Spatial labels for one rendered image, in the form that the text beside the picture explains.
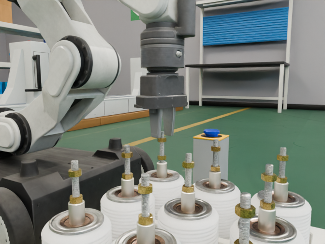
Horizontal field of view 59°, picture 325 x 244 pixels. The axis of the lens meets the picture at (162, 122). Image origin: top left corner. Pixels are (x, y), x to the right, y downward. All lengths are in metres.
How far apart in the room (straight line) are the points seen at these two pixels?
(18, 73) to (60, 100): 1.97
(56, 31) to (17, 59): 1.93
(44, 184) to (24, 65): 2.11
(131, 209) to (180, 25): 0.34
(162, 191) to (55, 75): 0.43
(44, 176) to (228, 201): 0.48
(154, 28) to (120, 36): 6.35
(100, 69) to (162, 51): 0.31
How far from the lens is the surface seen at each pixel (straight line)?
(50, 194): 0.79
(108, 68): 0.84
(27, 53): 2.80
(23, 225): 0.74
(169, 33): 0.56
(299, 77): 5.42
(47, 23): 0.93
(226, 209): 0.55
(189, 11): 0.57
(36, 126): 0.99
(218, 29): 5.67
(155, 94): 0.55
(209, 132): 0.72
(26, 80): 2.81
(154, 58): 0.55
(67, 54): 0.80
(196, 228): 0.44
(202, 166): 0.73
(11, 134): 1.02
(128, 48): 6.74
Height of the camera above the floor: 0.45
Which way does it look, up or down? 8 degrees down
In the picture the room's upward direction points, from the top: straight up
